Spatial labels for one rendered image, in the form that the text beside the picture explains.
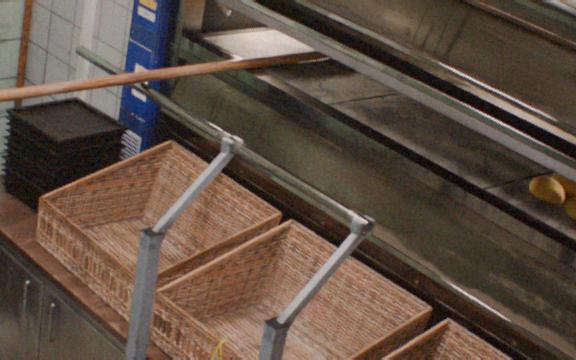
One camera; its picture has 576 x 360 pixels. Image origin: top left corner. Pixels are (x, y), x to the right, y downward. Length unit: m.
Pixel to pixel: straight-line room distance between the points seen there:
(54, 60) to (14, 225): 0.84
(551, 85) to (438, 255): 0.58
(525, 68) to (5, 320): 1.87
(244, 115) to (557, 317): 1.21
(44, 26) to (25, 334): 1.23
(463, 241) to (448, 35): 0.52
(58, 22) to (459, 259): 1.91
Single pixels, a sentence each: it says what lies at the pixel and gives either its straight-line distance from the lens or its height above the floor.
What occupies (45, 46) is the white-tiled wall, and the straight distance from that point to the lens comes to 4.60.
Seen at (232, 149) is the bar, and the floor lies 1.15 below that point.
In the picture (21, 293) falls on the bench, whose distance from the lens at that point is 3.88.
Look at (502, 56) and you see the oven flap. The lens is 3.03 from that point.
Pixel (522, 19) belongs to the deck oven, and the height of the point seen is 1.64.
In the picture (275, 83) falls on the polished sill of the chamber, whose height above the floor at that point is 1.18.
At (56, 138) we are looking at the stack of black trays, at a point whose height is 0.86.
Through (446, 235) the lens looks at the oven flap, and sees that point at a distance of 3.23.
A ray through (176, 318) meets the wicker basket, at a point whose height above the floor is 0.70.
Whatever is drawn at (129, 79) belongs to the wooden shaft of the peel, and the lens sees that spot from 3.43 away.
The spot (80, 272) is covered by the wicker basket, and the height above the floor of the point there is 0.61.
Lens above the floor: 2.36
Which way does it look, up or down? 23 degrees down
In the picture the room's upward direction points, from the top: 10 degrees clockwise
